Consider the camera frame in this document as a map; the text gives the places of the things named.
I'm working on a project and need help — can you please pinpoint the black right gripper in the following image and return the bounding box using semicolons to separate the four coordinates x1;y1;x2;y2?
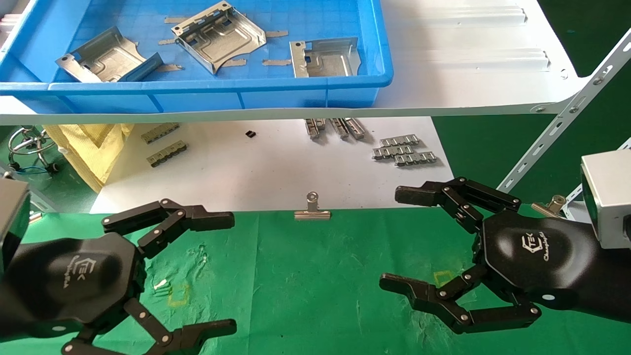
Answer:
379;177;631;336

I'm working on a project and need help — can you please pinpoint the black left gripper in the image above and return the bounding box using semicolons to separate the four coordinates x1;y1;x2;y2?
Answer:
0;199;237;355

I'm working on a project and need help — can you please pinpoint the bent sheet metal part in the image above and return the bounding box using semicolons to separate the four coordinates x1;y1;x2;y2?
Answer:
289;37;362;78
171;1;267;75
55;26;164;83

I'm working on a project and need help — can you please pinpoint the green table cloth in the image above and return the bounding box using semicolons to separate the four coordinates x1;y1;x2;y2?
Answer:
0;203;631;355

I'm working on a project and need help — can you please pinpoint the white board sheet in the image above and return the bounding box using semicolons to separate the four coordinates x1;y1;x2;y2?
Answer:
90;117;455;214

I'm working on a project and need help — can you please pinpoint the white metal shelf board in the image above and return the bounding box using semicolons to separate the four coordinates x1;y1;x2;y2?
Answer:
0;0;595;126

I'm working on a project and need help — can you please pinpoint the yellow cloth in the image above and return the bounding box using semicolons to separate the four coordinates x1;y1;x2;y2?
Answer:
43;123;135;193

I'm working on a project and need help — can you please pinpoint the blue plastic bin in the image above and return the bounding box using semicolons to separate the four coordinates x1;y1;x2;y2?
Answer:
0;0;394;115

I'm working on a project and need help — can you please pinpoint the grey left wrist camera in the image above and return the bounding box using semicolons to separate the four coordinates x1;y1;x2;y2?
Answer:
0;177;31;269

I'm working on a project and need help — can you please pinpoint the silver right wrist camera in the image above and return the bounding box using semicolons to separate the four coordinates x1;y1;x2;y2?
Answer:
581;150;631;249

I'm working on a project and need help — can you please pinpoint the thin blue cable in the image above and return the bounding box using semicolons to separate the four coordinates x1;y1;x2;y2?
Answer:
10;165;52;176

